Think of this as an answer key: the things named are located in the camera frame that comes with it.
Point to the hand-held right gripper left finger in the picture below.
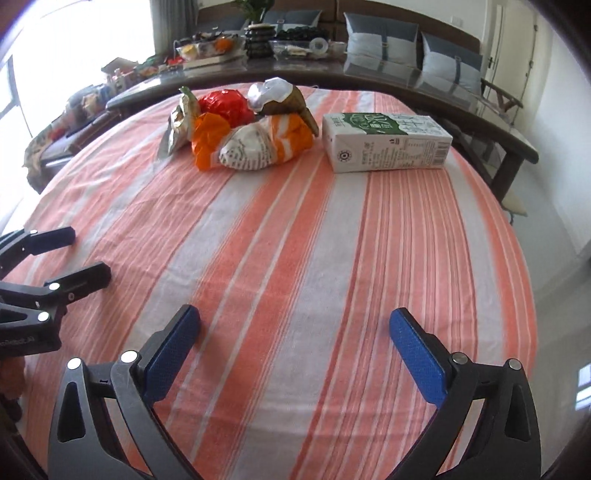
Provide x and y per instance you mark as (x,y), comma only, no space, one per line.
(171,355)

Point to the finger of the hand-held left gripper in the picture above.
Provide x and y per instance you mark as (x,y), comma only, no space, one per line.
(46,239)
(78,281)

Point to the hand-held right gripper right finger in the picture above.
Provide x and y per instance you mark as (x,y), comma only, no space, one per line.
(415,355)

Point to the golden green snack packet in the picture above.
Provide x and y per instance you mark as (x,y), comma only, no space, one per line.
(182,124)

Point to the orange wrapper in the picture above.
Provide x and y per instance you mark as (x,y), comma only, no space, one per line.
(207,138)

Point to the green white milk carton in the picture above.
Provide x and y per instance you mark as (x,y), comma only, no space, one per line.
(388,147)

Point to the white orange packet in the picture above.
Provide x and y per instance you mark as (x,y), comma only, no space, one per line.
(249,147)

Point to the red wrapper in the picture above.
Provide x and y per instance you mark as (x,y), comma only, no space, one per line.
(224,105)

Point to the silver cone wrapper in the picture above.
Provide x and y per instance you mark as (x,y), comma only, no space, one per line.
(281,99)

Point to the person's left hand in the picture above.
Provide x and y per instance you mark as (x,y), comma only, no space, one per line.
(9,383)

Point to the floral cloth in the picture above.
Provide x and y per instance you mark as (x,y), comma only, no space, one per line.
(39,152)

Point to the dark side cabinet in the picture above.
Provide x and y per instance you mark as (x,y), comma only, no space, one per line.
(78,134)

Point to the orange white striped tablecloth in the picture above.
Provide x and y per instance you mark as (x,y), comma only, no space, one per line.
(295,258)

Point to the row of small bottles and boxes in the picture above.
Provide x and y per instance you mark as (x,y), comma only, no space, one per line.
(120,78)

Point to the large window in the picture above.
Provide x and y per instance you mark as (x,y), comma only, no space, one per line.
(69,60)

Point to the rolling stool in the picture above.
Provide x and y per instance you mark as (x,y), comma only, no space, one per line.
(515,203)

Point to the thick book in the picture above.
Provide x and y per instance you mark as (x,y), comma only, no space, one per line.
(212,61)

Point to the grey curtain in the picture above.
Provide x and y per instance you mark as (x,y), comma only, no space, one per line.
(173,27)

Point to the fruit bowl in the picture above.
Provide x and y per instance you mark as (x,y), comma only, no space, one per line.
(203,48)

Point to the black ribbed vase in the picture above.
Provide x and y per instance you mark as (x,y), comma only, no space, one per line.
(259,41)

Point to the dark coffee table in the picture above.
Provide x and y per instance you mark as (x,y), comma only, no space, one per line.
(295,65)

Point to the clear glass tray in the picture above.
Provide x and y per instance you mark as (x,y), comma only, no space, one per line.
(291,50)

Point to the brown sofa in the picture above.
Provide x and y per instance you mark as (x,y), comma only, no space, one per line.
(457,37)

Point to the black bundle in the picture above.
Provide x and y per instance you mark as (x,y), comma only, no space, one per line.
(295,32)

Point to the white door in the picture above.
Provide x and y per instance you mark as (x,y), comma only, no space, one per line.
(496,41)

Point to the clear tape roll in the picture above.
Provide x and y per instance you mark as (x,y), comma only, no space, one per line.
(318,45)

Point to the white wall socket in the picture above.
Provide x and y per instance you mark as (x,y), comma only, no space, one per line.
(457,21)

